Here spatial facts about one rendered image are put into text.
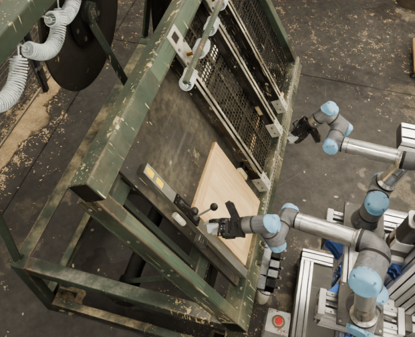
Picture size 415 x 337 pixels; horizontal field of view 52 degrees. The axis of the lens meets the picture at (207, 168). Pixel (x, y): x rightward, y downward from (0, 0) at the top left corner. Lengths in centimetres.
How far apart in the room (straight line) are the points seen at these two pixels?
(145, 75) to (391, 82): 370
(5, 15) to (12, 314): 232
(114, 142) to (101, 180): 15
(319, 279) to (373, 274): 158
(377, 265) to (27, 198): 298
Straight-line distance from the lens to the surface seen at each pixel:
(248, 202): 251
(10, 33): 172
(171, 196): 187
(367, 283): 169
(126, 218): 164
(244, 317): 237
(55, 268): 264
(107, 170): 152
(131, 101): 168
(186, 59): 203
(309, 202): 379
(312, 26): 558
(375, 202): 236
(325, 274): 327
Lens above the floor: 312
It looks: 54 degrees down
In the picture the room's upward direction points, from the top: 3 degrees clockwise
